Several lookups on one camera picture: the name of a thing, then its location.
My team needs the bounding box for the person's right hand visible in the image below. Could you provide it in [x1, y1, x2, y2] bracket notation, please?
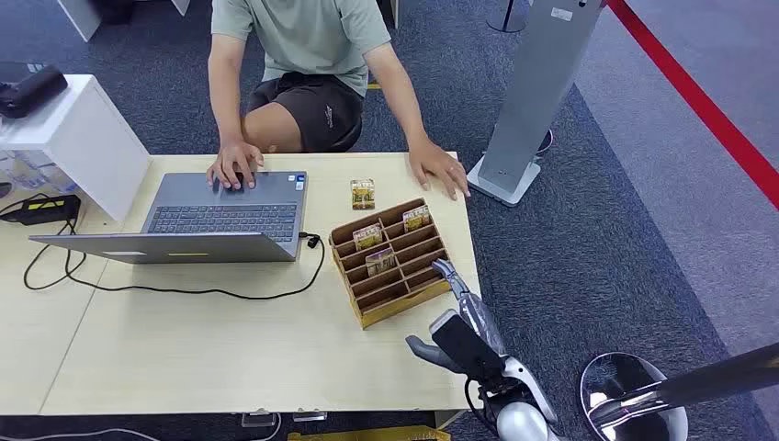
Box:
[205, 138, 265, 192]

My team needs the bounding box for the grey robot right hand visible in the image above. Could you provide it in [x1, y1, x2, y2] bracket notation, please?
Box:
[405, 258, 509, 375]

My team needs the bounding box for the person's left hand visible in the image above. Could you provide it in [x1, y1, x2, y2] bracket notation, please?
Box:
[406, 141, 471, 202]

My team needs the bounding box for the printed hotel card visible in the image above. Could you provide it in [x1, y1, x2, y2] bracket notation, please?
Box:
[401, 205, 432, 233]
[349, 177, 377, 212]
[365, 246, 398, 278]
[352, 223, 385, 253]

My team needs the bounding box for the wooden card holder rack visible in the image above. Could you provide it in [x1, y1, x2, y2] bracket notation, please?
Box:
[329, 197, 452, 331]

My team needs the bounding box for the person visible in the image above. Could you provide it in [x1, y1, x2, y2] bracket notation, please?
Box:
[205, 0, 471, 202]

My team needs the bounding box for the grey laptop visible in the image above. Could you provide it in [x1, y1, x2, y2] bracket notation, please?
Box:
[28, 171, 310, 266]

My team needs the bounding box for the grey kiosk stand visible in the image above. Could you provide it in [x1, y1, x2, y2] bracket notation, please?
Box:
[467, 0, 606, 209]

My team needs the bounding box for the white cabinet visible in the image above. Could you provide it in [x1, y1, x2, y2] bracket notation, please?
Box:
[0, 73, 152, 222]

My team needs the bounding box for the dark round stanchion base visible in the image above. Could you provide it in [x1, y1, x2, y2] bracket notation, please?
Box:
[486, 0, 532, 35]

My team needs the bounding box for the black power adapter yellow label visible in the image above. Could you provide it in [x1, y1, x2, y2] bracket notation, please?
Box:
[13, 194, 82, 227]

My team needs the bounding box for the clear plastic container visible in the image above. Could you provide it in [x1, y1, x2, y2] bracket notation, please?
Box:
[0, 149, 80, 196]

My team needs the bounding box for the white furniture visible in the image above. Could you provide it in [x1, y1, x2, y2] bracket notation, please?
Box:
[57, 0, 191, 42]

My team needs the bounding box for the black device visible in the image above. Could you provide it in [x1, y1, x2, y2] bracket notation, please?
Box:
[0, 63, 69, 119]

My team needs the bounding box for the red barrier belt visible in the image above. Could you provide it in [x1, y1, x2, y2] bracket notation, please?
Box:
[605, 0, 779, 211]

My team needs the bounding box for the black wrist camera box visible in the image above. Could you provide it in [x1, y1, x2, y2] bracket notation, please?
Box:
[428, 309, 507, 385]

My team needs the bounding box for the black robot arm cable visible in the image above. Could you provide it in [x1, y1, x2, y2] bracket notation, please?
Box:
[464, 377, 502, 437]

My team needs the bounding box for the black laptop charger cable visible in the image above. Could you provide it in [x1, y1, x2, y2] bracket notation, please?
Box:
[23, 219, 327, 301]

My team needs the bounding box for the white cable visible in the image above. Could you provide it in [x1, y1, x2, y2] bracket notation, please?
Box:
[0, 413, 284, 441]

